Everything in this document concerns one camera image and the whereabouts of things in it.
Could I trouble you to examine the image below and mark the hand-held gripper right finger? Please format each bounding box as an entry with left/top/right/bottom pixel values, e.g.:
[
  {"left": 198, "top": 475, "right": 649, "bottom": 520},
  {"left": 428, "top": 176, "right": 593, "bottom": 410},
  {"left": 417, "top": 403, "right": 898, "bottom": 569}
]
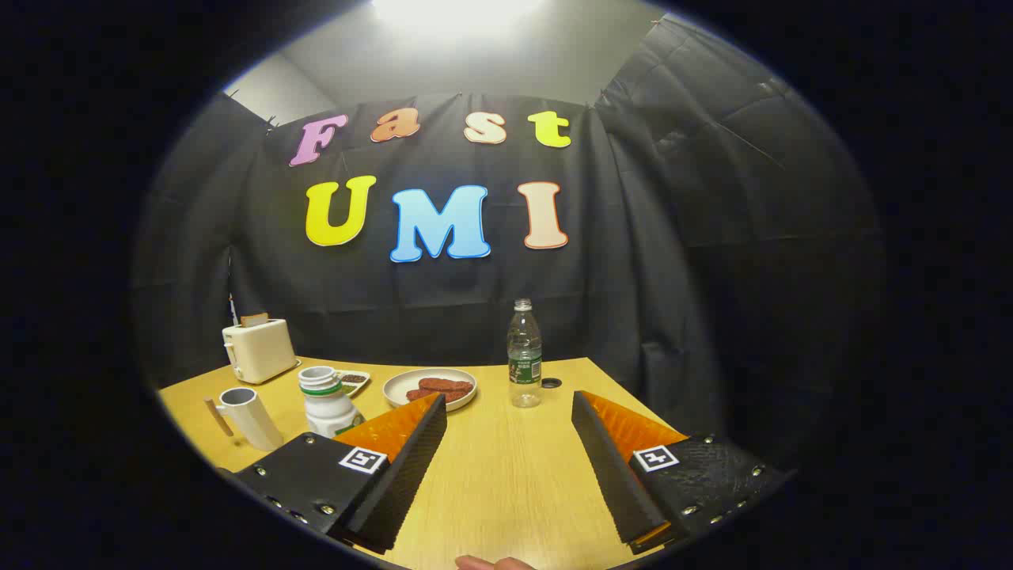
[{"left": 570, "top": 389, "right": 796, "bottom": 555}]

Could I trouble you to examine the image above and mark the wooden table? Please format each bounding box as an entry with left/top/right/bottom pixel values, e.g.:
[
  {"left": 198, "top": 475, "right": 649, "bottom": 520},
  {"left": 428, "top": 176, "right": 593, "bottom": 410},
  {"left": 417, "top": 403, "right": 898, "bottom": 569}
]
[{"left": 158, "top": 356, "right": 689, "bottom": 570}]

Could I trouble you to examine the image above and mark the clear plastic water bottle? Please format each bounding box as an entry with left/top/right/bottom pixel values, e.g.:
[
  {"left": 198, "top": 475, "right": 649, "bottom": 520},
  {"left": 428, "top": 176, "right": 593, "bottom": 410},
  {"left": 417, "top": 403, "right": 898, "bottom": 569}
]
[{"left": 506, "top": 298, "right": 544, "bottom": 409}]

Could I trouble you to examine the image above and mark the black backdrop cloth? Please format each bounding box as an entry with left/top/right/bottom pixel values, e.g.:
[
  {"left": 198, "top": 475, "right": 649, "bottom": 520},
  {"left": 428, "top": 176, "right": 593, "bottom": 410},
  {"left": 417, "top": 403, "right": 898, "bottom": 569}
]
[{"left": 131, "top": 16, "right": 887, "bottom": 476}]

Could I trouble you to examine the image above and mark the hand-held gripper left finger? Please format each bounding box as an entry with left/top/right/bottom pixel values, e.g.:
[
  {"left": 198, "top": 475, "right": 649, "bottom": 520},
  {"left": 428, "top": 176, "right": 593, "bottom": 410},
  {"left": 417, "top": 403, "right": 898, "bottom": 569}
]
[{"left": 230, "top": 392, "right": 449, "bottom": 555}]

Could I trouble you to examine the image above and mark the white juice bottle green ring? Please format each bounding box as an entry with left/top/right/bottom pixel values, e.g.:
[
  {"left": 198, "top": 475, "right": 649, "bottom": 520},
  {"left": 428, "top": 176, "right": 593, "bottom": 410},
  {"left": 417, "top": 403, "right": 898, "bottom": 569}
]
[{"left": 298, "top": 366, "right": 366, "bottom": 439}]

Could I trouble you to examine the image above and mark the white cup wooden handle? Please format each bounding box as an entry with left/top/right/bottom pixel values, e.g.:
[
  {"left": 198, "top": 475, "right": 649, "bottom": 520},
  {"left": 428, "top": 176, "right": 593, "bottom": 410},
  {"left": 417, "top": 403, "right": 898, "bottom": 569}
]
[{"left": 204, "top": 387, "right": 284, "bottom": 452}]

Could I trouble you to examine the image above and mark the cream toaster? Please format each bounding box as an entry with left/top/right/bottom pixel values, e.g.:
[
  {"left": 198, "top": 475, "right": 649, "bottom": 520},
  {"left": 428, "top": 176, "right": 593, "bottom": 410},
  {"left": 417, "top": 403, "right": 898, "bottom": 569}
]
[{"left": 222, "top": 318, "right": 300, "bottom": 386}]

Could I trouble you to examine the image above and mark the ceiling light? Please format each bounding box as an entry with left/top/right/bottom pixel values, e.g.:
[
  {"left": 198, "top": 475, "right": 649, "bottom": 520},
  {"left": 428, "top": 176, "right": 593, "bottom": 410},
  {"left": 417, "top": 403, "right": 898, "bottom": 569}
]
[{"left": 370, "top": 0, "right": 548, "bottom": 36}]

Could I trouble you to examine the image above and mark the white round plate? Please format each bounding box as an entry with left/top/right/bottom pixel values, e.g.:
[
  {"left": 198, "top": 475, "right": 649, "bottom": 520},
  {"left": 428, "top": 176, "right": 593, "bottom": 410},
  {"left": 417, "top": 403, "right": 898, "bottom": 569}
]
[{"left": 383, "top": 367, "right": 478, "bottom": 412}]

